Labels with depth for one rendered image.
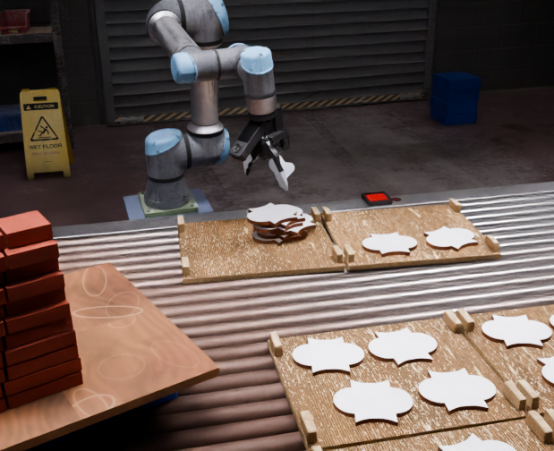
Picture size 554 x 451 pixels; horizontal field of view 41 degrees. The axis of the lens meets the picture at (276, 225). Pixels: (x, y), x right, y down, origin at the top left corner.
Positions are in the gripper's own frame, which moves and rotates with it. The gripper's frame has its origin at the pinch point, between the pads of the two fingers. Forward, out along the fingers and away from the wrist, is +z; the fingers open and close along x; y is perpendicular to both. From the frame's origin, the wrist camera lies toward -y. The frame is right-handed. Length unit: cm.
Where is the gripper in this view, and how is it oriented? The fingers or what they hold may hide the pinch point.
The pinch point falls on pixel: (264, 184)
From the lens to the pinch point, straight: 191.5
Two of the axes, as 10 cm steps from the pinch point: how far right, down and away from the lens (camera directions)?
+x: -7.0, -3.1, 6.4
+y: 7.0, -4.2, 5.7
